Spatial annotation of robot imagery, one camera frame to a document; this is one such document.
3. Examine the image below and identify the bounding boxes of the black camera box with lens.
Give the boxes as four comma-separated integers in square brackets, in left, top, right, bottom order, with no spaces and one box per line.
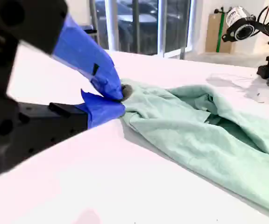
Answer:
[222,6,258,43]

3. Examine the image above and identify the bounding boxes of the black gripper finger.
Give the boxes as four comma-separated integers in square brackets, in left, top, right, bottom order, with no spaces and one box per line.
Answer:
[257,56,269,79]

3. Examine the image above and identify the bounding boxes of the pale green T-shirt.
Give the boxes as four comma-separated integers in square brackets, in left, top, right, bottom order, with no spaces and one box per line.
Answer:
[119,80,269,217]

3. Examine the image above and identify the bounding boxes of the white window frame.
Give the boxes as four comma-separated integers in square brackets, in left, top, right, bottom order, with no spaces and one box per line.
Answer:
[104,0,194,59]

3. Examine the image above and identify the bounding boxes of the dark car outside window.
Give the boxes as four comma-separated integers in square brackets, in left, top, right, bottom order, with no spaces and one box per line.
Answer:
[94,0,191,55]

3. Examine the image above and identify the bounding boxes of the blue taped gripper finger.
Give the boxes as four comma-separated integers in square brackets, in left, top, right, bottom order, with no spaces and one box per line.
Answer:
[0,0,133,101]
[19,88,126,164]

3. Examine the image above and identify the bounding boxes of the brown cardboard box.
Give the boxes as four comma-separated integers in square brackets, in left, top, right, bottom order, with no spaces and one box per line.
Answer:
[205,13,234,53]

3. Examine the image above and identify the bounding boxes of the green pole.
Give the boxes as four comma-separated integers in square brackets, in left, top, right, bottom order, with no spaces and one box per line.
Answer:
[215,7,225,53]

